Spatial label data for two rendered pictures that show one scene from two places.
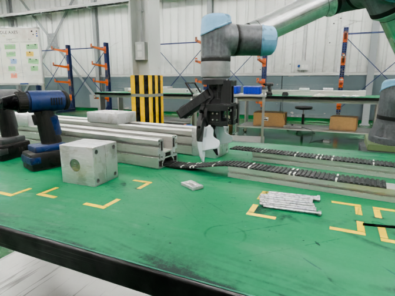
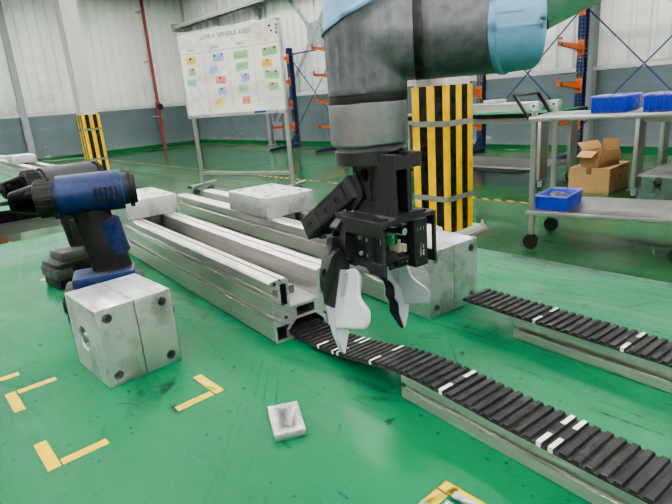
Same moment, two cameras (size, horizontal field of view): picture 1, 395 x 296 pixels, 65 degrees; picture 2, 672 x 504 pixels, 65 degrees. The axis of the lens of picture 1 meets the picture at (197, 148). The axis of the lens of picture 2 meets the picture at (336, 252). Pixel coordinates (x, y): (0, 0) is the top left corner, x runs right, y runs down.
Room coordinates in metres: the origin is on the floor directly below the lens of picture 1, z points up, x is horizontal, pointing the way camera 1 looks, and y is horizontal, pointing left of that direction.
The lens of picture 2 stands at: (0.32, -0.23, 1.08)
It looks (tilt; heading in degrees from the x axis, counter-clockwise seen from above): 16 degrees down; 25
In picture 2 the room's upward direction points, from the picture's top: 4 degrees counter-clockwise
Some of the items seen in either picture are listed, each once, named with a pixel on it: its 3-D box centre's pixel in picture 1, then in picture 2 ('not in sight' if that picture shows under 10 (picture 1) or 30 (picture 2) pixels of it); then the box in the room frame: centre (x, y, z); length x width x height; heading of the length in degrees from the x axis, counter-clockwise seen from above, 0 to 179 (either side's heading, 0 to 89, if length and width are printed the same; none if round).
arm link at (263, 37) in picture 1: (250, 40); (475, 31); (0.85, -0.14, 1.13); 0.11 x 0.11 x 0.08; 14
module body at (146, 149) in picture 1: (74, 139); (187, 249); (1.08, 0.44, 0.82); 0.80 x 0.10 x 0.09; 61
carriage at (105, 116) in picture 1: (111, 120); (270, 206); (1.25, 0.35, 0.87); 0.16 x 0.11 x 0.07; 61
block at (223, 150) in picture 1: (211, 140); (435, 268); (1.04, -0.05, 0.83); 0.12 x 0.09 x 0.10; 151
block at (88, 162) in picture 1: (93, 160); (132, 323); (0.77, 0.27, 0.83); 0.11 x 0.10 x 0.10; 158
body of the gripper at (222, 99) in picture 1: (217, 103); (379, 209); (0.81, -0.05, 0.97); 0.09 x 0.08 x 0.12; 61
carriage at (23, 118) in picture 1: (29, 121); (141, 208); (1.20, 0.66, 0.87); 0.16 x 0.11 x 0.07; 61
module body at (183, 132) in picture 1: (112, 131); (273, 228); (1.25, 0.35, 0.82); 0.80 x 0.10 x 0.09; 61
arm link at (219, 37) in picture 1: (217, 38); (367, 40); (0.81, -0.05, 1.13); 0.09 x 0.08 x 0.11; 104
